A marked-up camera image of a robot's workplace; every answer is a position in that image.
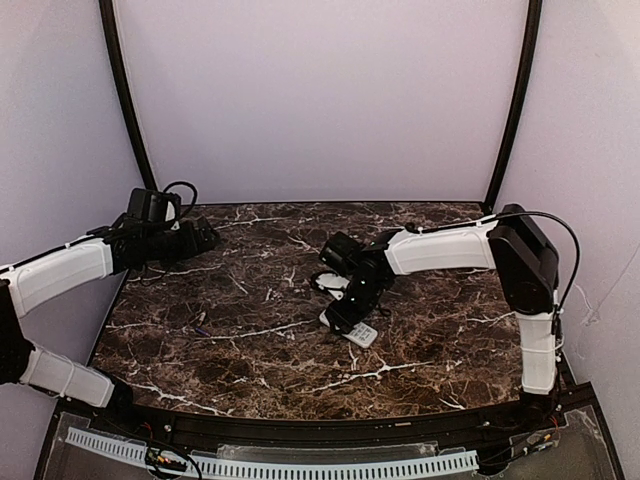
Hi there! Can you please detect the white remote control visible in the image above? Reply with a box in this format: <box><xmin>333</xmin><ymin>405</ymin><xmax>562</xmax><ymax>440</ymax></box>
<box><xmin>319</xmin><ymin>311</ymin><xmax>378</xmax><ymax>349</ymax></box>

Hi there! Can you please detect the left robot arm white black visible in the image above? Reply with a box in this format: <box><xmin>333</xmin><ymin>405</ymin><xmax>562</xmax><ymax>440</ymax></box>
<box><xmin>1</xmin><ymin>217</ymin><xmax>220</xmax><ymax>409</ymax></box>

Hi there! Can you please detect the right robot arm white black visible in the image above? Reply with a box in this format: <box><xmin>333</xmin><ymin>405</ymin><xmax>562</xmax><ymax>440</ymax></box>
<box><xmin>314</xmin><ymin>204</ymin><xmax>561</xmax><ymax>395</ymax></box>

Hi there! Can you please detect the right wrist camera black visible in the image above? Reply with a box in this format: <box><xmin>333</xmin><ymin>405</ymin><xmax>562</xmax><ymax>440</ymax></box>
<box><xmin>319</xmin><ymin>232</ymin><xmax>364</xmax><ymax>276</ymax></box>

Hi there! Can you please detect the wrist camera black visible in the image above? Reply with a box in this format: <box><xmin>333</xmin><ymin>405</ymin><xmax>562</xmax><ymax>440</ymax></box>
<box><xmin>126</xmin><ymin>188</ymin><xmax>181</xmax><ymax>224</ymax></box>
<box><xmin>319</xmin><ymin>232</ymin><xmax>364</xmax><ymax>276</ymax></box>

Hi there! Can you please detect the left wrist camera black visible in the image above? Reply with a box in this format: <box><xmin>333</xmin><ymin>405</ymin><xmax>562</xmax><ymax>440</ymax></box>
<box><xmin>126</xmin><ymin>188</ymin><xmax>181</xmax><ymax>224</ymax></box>

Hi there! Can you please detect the left camera black cable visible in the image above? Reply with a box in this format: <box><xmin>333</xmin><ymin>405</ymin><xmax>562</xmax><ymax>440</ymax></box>
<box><xmin>162</xmin><ymin>180</ymin><xmax>199</xmax><ymax>221</ymax></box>

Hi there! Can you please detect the white slotted cable duct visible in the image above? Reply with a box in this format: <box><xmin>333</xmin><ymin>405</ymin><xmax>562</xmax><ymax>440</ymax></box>
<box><xmin>64</xmin><ymin>427</ymin><xmax>479</xmax><ymax>479</ymax></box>

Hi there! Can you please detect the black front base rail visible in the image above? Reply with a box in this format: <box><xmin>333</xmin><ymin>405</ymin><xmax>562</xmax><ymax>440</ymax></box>
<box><xmin>83</xmin><ymin>402</ymin><xmax>566</xmax><ymax>451</ymax></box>

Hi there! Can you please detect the left black frame post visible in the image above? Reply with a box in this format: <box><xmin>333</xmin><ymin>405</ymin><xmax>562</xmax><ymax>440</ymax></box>
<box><xmin>98</xmin><ymin>0</ymin><xmax>157</xmax><ymax>190</ymax></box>

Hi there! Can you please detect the black frame post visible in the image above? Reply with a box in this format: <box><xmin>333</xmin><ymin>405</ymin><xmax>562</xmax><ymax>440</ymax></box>
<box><xmin>98</xmin><ymin>0</ymin><xmax>157</xmax><ymax>190</ymax></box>
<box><xmin>482</xmin><ymin>0</ymin><xmax>543</xmax><ymax>213</ymax></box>

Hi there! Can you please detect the right black frame post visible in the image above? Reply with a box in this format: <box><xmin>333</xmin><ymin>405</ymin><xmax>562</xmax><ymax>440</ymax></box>
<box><xmin>482</xmin><ymin>0</ymin><xmax>543</xmax><ymax>213</ymax></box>

